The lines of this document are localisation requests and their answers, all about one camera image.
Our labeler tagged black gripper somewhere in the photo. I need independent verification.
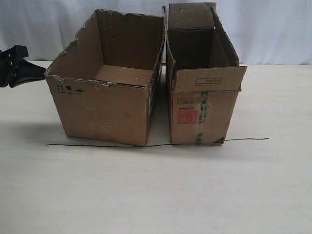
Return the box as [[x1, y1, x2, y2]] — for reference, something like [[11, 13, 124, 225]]
[[0, 45, 46, 88]]

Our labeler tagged large torn cardboard box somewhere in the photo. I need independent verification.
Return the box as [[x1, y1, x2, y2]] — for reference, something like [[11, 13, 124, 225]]
[[45, 9, 165, 146]]

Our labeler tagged narrow cardboard box green tape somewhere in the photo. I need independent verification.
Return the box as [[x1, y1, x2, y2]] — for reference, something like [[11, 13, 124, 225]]
[[163, 2, 247, 144]]

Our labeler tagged thin black line marker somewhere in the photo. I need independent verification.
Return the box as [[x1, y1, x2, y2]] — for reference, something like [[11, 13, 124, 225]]
[[45, 137, 270, 148]]

